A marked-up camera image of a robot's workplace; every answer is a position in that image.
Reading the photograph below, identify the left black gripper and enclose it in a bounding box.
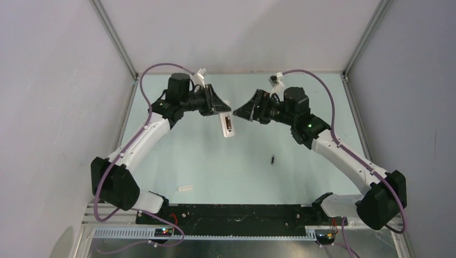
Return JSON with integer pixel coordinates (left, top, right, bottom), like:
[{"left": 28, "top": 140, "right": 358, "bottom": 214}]
[{"left": 181, "top": 84, "right": 231, "bottom": 117}]

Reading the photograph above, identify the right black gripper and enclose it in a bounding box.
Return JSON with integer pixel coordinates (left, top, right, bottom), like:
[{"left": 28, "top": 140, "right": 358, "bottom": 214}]
[{"left": 233, "top": 89, "right": 296, "bottom": 126}]

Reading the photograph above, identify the white remote control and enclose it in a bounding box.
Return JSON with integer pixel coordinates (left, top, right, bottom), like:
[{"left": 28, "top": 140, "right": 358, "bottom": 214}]
[{"left": 219, "top": 112, "right": 235, "bottom": 138}]

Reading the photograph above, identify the white battery cover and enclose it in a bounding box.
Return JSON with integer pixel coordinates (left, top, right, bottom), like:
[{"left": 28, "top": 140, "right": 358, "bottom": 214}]
[{"left": 177, "top": 185, "right": 193, "bottom": 192}]

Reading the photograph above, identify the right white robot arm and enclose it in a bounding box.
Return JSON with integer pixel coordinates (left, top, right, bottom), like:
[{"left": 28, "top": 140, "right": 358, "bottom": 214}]
[{"left": 233, "top": 87, "right": 407, "bottom": 230}]

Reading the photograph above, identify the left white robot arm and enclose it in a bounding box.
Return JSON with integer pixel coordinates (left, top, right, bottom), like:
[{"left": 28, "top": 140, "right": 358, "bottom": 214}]
[{"left": 90, "top": 73, "right": 231, "bottom": 224}]

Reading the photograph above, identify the left controller board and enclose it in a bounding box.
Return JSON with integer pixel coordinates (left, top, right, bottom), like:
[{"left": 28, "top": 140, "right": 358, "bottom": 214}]
[{"left": 154, "top": 228, "right": 173, "bottom": 238}]

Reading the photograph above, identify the controller board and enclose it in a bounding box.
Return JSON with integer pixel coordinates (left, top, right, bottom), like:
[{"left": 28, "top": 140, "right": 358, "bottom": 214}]
[
  {"left": 154, "top": 228, "right": 173, "bottom": 238},
  {"left": 316, "top": 233, "right": 336, "bottom": 246}
]

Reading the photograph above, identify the right controller board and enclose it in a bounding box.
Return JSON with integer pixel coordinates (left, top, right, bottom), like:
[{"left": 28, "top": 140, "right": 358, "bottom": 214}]
[{"left": 316, "top": 233, "right": 336, "bottom": 246}]

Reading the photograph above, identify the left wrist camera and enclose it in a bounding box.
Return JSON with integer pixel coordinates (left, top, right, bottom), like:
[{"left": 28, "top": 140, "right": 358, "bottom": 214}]
[{"left": 191, "top": 68, "right": 206, "bottom": 88}]

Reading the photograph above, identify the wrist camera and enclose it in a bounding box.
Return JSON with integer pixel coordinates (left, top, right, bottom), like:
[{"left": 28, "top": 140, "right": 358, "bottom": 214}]
[
  {"left": 269, "top": 72, "right": 285, "bottom": 95},
  {"left": 191, "top": 68, "right": 206, "bottom": 88}
]

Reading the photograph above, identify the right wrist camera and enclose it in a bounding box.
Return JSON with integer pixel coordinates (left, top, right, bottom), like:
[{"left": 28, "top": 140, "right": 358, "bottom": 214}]
[{"left": 269, "top": 72, "right": 285, "bottom": 95}]

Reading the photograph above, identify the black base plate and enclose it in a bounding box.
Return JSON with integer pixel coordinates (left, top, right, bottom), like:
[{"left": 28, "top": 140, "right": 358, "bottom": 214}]
[{"left": 155, "top": 204, "right": 332, "bottom": 226}]

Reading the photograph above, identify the grey slotted cable duct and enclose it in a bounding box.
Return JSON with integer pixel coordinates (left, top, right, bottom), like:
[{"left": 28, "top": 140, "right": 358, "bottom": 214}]
[{"left": 92, "top": 227, "right": 316, "bottom": 241}]

